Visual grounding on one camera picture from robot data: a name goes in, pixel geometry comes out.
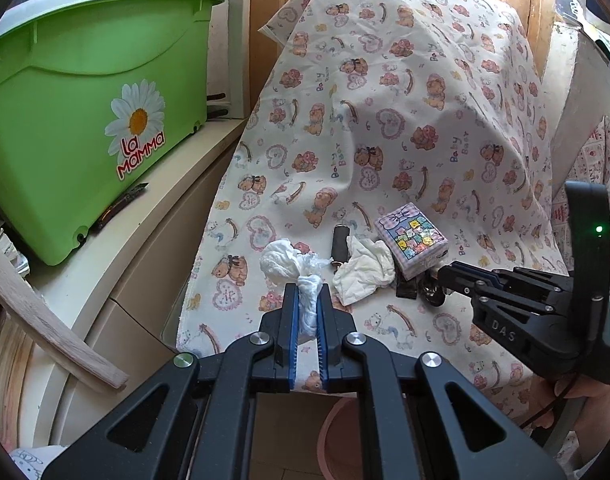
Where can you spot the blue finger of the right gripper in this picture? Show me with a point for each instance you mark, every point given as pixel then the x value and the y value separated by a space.
pixel 462 277

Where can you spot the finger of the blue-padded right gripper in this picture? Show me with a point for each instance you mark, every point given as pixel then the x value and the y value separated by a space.
pixel 419 418

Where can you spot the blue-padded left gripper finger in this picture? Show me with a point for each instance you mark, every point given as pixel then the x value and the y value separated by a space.
pixel 194 418

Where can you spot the black round hair tie ornament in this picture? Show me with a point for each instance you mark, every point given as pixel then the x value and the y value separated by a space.
pixel 431 291

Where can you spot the pastel bear tissue pack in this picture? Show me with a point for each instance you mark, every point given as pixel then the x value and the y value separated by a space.
pixel 415 243

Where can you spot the white tissue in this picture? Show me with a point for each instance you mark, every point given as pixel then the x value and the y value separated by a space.
pixel 283 264
pixel 370 266

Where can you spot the black cylindrical lighter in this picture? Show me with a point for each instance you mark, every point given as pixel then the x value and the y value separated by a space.
pixel 340 250

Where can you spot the pink plastic waste basket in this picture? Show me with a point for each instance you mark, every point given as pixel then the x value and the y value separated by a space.
pixel 339 444

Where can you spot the patterned cushion right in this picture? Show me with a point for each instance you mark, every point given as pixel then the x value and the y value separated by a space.
pixel 591 165

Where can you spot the white cabinet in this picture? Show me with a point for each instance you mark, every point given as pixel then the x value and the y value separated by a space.
pixel 118 291

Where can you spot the stack of old books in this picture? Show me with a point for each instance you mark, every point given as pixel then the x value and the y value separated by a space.
pixel 15 350

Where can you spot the bear-print table cloth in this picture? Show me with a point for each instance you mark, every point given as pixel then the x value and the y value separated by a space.
pixel 374 104

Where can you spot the black pen on cabinet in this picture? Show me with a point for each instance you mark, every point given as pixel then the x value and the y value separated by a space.
pixel 117 206

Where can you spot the green plastic storage bin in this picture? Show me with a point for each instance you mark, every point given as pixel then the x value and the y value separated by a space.
pixel 92 94

